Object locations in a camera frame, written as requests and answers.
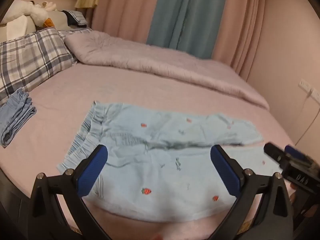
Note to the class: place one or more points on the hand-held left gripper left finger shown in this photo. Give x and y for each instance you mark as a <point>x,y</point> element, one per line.
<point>92,171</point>

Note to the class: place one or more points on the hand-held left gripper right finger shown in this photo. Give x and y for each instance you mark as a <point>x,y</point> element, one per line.
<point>225,172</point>

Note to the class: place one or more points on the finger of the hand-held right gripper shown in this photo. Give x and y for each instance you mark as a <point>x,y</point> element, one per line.
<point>296,153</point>
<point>273,153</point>

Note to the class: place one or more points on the light blue strawberry print pants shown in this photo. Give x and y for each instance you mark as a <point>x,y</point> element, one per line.
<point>155,172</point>

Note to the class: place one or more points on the person's right hand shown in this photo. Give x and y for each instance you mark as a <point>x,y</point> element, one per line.
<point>292,195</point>

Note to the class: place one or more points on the pink bed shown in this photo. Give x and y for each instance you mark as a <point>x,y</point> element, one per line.
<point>62,87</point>

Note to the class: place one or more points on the folded blue jeans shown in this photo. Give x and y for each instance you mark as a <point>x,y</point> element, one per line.
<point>15,120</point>

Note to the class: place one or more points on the folded pink quilt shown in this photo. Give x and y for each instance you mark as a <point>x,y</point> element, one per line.
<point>150,57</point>

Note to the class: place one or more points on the plaid pillow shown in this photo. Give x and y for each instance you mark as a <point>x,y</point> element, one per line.
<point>27,57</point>
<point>77,31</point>

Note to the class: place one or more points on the pink curtain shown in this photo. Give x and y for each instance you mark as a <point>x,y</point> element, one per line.
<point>125,7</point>
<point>240,25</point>

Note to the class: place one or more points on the folded striped clothes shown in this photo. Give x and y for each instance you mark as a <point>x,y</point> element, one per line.
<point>76,17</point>

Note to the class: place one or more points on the blue curtain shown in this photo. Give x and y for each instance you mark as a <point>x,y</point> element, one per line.
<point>187,15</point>

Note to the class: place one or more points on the white cloth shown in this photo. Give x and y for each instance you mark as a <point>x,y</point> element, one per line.
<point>16,27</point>

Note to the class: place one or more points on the white plush toy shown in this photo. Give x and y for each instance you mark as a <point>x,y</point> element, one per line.
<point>32,11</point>

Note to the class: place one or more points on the white wall socket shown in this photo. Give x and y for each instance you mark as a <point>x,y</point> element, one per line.
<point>305,85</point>

